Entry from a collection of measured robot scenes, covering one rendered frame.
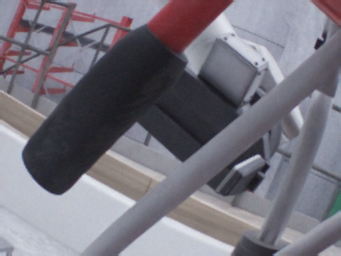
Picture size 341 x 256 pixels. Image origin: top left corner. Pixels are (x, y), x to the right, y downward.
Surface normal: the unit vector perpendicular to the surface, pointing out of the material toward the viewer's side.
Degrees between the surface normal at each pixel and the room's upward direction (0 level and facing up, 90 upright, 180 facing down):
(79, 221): 90
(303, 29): 90
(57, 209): 90
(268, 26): 90
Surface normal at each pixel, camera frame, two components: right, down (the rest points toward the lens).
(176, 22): -0.17, 0.20
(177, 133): -0.36, 0.00
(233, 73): -0.61, 0.39
